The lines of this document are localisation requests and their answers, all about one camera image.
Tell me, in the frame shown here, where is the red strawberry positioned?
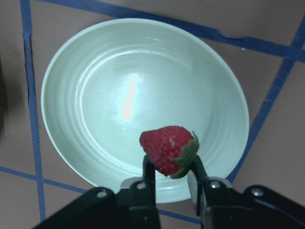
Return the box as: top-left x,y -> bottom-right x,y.
139,126 -> 200,179

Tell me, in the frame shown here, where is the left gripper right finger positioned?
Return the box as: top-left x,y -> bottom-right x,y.
188,156 -> 305,229

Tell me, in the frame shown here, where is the light green plate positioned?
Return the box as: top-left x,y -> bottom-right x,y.
41,19 -> 249,192

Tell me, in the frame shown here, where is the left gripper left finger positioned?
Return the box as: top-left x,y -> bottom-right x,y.
36,156 -> 161,229

